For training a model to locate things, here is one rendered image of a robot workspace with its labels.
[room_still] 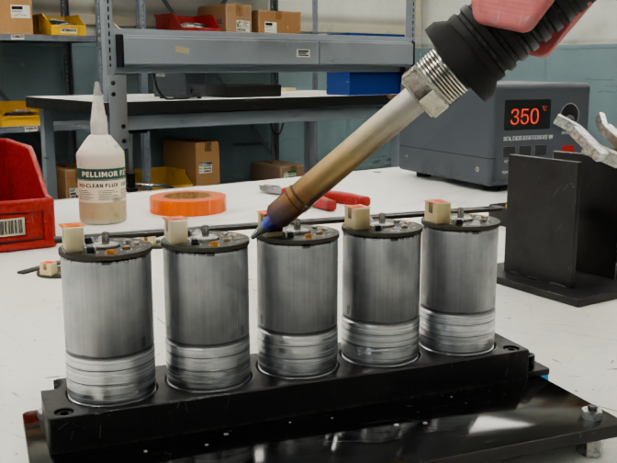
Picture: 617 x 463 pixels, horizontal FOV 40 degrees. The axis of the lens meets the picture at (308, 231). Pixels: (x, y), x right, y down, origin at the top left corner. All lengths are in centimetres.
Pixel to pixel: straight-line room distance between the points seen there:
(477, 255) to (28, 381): 16
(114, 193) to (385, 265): 39
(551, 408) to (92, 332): 13
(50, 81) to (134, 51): 220
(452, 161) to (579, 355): 48
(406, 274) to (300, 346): 4
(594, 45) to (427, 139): 483
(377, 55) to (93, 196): 284
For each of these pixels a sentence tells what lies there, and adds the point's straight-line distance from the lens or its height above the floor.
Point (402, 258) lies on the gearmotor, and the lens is 25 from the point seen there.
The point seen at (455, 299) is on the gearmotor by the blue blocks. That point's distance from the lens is 27.
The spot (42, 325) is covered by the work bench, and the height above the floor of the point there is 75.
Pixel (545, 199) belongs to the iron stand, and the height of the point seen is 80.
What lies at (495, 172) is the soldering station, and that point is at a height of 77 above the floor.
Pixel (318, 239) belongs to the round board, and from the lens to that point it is 24.
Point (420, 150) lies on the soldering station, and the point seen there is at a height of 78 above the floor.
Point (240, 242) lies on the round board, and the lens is 24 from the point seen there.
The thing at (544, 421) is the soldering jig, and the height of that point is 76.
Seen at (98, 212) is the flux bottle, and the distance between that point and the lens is 62.
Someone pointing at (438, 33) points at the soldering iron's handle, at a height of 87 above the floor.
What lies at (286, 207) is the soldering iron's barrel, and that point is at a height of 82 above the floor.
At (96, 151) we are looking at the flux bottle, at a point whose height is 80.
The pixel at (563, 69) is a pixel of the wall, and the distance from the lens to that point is 578.
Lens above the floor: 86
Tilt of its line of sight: 11 degrees down
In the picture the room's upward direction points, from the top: straight up
